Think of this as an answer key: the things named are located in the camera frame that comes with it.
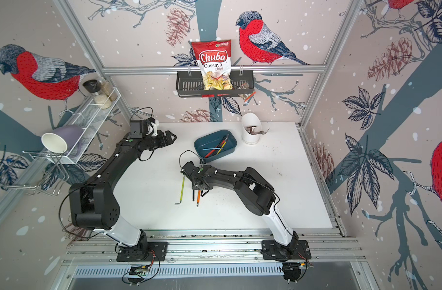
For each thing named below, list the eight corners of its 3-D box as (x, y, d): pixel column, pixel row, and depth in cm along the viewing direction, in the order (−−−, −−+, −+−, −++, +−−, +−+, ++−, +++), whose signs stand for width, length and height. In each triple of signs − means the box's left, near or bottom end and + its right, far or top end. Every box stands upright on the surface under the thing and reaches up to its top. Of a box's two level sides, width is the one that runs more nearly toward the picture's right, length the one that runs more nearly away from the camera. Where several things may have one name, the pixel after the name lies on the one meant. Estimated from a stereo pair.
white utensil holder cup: (241, 144, 113) (243, 126, 100) (240, 131, 120) (242, 112, 107) (258, 144, 113) (262, 126, 100) (256, 131, 120) (260, 112, 107)
